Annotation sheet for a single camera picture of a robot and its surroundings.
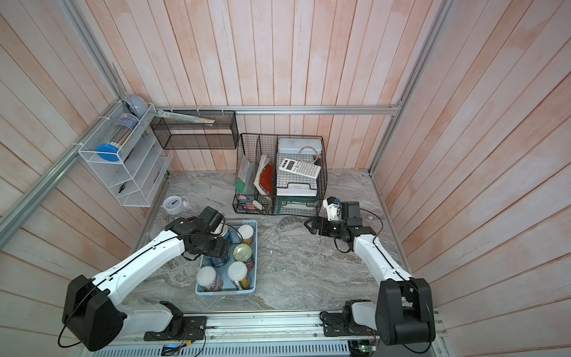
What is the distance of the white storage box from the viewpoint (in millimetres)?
1000

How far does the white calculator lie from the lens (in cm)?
92

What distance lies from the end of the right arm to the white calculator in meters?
0.21

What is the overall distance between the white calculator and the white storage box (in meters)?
0.06

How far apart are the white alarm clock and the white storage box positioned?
1.77ft
